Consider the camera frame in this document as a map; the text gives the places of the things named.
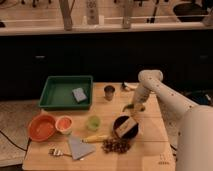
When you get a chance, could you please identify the black bowl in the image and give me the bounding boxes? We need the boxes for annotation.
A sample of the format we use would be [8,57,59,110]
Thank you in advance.
[112,115,140,141]

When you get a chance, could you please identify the brown sponge block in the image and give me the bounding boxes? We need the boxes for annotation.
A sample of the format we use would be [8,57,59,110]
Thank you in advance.
[114,115,139,139]

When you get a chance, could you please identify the white handled brush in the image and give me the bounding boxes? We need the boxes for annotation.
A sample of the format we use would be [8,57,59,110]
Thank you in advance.
[121,82,137,91]

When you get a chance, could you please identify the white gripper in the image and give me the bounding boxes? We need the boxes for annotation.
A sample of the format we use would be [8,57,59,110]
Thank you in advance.
[132,85,150,115]

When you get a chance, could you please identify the black cable left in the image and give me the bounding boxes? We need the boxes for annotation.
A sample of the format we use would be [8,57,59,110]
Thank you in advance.
[0,129,32,157]

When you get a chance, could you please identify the grey triangular cloth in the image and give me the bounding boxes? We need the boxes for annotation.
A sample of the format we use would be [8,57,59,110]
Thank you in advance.
[68,135,96,160]

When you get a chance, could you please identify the small metal cup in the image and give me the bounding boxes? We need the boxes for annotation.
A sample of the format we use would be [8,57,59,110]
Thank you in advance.
[104,85,115,101]

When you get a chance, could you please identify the orange bowl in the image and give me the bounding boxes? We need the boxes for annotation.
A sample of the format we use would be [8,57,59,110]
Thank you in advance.
[28,114,56,142]

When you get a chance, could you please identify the small orange cup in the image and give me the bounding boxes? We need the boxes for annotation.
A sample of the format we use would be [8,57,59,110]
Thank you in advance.
[55,116,72,134]

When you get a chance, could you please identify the bunch of brown grapes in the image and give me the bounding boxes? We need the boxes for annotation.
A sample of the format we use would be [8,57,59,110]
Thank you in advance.
[102,139,130,154]

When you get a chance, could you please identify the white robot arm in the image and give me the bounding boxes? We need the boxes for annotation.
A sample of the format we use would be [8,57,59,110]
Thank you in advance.
[132,70,213,171]

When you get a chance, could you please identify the green plastic cup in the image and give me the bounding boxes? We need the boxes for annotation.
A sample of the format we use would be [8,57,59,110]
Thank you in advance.
[86,115,101,131]

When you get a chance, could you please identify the green plastic tray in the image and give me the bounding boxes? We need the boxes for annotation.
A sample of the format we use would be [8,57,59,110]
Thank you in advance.
[39,75,93,110]

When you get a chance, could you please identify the grey blue sponge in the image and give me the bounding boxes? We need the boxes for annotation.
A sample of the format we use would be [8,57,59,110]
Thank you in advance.
[72,88,87,103]

